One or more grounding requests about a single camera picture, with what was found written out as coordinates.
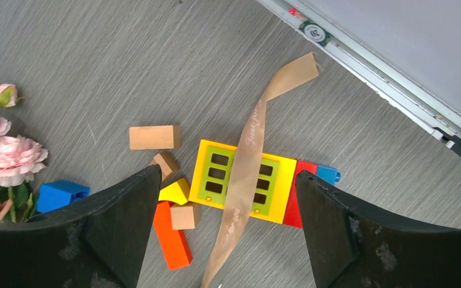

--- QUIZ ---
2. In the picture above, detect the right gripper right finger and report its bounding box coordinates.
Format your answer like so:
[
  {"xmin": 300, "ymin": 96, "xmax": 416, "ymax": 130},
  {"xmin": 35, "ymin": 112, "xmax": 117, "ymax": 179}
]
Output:
[{"xmin": 296, "ymin": 170, "xmax": 461, "ymax": 287}]

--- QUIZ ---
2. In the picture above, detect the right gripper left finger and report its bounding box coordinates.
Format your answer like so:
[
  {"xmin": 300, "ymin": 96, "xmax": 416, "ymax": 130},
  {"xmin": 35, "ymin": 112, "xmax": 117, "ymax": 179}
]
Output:
[{"xmin": 0, "ymin": 165, "xmax": 161, "ymax": 287}]

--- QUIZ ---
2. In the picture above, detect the pink flower bouquet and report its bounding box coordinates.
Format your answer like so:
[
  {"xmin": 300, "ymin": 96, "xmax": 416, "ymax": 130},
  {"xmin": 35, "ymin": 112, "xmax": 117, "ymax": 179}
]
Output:
[{"xmin": 0, "ymin": 83, "xmax": 49, "ymax": 223}]

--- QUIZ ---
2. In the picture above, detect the tan ribbon bow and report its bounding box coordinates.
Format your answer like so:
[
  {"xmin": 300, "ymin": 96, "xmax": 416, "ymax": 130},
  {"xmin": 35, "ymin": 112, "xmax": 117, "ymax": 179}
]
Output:
[{"xmin": 201, "ymin": 52, "xmax": 319, "ymax": 288}]

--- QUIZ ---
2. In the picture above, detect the red flat brick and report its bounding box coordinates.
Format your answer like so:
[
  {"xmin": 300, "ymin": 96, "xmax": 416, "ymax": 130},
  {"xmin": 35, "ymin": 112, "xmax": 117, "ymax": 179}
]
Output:
[{"xmin": 283, "ymin": 160, "xmax": 318, "ymax": 229}]

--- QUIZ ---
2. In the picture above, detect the small blue brick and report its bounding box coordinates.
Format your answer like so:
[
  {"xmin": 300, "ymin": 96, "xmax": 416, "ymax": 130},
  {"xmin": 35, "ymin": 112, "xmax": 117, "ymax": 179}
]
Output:
[{"xmin": 37, "ymin": 180, "xmax": 90, "ymax": 213}]

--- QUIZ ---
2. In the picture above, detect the blue flat brick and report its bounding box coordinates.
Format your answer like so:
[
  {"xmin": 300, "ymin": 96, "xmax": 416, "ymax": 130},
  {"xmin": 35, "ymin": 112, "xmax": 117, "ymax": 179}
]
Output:
[{"xmin": 316, "ymin": 164, "xmax": 341, "ymax": 186}]

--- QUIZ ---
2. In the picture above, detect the orange rectangular block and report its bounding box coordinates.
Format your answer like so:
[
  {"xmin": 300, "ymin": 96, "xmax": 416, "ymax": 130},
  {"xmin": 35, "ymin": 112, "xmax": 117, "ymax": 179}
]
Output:
[{"xmin": 153, "ymin": 201, "xmax": 193, "ymax": 271}]

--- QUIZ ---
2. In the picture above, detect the wooden cube block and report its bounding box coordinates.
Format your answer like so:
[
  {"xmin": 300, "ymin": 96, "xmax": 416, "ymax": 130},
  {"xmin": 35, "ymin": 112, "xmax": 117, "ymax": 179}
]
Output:
[{"xmin": 170, "ymin": 202, "xmax": 201, "ymax": 230}]

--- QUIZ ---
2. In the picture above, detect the yellow arch block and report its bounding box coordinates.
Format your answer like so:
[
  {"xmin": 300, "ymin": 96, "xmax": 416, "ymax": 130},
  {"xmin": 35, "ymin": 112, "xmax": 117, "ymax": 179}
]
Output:
[{"xmin": 158, "ymin": 178, "xmax": 190, "ymax": 205}]

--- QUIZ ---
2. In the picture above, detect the wooden arch block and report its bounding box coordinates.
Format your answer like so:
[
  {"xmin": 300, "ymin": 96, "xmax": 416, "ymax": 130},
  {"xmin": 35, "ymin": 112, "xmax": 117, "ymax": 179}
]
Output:
[{"xmin": 149, "ymin": 151, "xmax": 180, "ymax": 182}]

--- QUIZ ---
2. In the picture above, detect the wooden rectangular block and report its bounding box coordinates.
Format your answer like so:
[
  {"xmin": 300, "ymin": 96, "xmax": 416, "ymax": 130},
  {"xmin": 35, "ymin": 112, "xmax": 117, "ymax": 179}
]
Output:
[{"xmin": 129, "ymin": 125, "xmax": 182, "ymax": 150}]

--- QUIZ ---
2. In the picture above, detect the yellow window block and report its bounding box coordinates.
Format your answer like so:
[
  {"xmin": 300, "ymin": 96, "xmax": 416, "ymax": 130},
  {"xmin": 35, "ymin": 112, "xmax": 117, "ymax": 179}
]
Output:
[{"xmin": 188, "ymin": 139, "xmax": 297, "ymax": 224}]

